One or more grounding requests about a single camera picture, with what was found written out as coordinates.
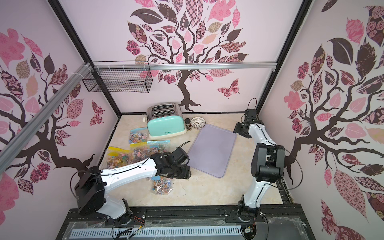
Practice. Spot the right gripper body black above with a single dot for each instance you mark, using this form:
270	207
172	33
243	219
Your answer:
240	129

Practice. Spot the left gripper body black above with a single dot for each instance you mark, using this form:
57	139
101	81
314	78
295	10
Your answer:
179	172

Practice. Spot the candy bag blue zip front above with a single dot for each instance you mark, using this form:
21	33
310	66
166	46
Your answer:
161	185

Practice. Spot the candy bag blue zip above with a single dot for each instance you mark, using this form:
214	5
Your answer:
161	185
142	151

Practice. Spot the lavender plastic tray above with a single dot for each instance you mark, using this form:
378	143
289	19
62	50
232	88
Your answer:
211	151

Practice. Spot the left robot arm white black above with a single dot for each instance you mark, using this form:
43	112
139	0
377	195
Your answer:
92	190

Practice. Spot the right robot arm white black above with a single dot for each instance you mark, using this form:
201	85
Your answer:
267	165

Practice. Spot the candy bag blue zip upper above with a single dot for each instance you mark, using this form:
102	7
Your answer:
142	151

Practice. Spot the candy bag near toaster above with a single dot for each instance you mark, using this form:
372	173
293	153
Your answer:
138	135

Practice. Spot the candy bag yellow zip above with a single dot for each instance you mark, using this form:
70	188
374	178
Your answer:
117	157

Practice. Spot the mint green toaster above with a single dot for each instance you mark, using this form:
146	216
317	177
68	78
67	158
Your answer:
165	120

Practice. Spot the small dark spice jar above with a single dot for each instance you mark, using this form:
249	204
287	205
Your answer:
188	124

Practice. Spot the white sink strainer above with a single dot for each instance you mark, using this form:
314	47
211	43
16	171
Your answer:
198	122

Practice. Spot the aluminium rail back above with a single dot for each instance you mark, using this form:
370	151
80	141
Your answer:
196	66

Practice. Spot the aluminium rail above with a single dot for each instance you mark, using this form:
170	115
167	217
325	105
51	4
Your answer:
196	66
11	150

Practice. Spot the black wire basket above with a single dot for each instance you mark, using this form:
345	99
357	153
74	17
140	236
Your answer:
119	77

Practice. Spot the black base frame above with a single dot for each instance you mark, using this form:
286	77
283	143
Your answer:
273	222

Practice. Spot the white cable duct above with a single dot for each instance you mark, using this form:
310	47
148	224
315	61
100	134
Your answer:
155	233

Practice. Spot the aluminium rail left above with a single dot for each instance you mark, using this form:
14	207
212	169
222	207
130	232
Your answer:
11	150

